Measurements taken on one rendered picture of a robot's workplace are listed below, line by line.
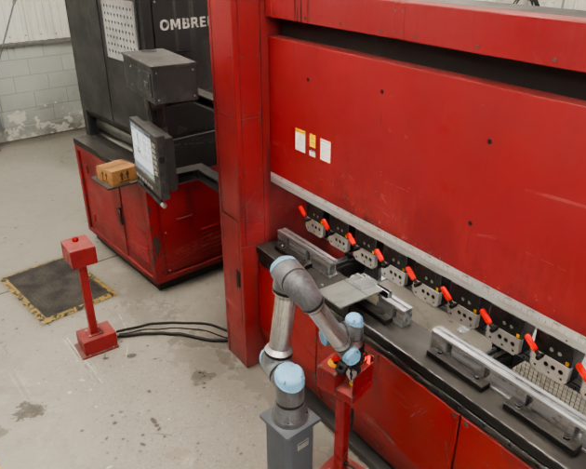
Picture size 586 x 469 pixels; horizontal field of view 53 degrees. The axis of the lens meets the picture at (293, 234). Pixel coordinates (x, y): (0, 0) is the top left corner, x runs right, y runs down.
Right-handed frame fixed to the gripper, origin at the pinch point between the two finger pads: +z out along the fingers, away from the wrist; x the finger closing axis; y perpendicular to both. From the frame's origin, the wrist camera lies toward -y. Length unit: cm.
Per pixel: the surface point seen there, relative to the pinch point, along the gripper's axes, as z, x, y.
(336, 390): 2.7, 3.8, -6.7
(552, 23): -153, -53, 30
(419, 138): -104, -5, 39
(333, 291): -25.2, 26.5, 22.2
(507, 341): -39, -59, 20
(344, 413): 20.1, 2.4, -2.5
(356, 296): -24.8, 15.7, 26.0
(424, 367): -13.1, -27.7, 14.7
